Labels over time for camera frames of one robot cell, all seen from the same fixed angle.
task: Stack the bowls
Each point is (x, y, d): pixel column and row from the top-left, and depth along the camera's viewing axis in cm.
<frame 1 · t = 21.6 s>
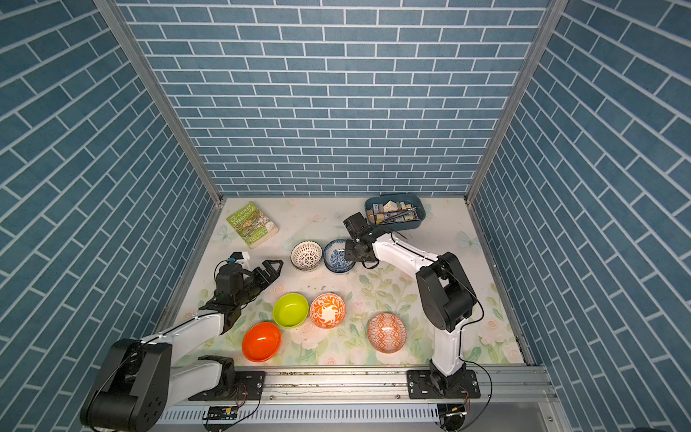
left hand: (282, 268, 88), fingers open
right hand: (352, 253, 94), fingers closed
green cover book: (255, 228, 108), point 3 cm above the table
teal plastic bin: (405, 197, 121), point 4 cm above the table
blue floral bowl: (334, 256, 98), point 5 cm above the table
white brown patterned bowl: (306, 255, 101), point 3 cm above the table
lime green bowl: (290, 310, 89), on the table
orange floral bowl: (327, 310, 88), point 2 cm above the table
plain orange bowl: (261, 341, 81), point 2 cm above the table
red geometric patterned bowl: (387, 333, 84), on the table
art supplies in bin: (392, 212, 114), point 4 cm above the table

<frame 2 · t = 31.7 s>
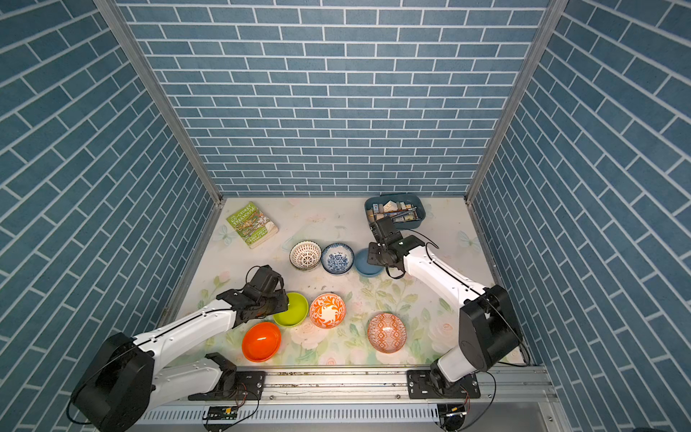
left hand: (290, 302, 87), fingers open
right hand: (375, 255, 88), fingers open
plain blue bowl: (364, 268, 96), point 4 cm above the table
the other named things where they were.

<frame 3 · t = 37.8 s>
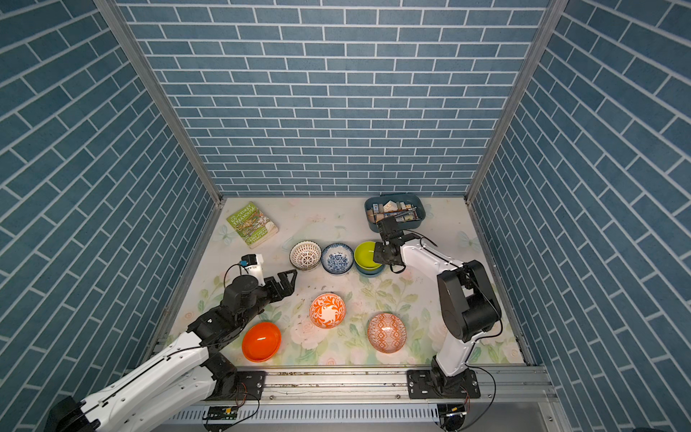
left hand: (293, 276, 79), fingers open
right hand: (381, 256, 95), fingers closed
lime green bowl: (363, 256, 99), point 4 cm above the table
the other named things where they were.

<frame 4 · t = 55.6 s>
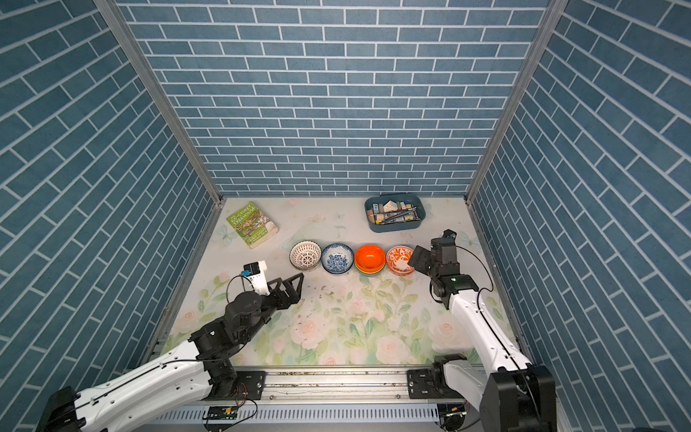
left hand: (302, 283, 76), fingers open
right hand: (425, 255, 85), fingers open
orange floral bowl: (398, 258, 99), point 4 cm above the table
plain orange bowl: (370, 257, 99), point 4 cm above the table
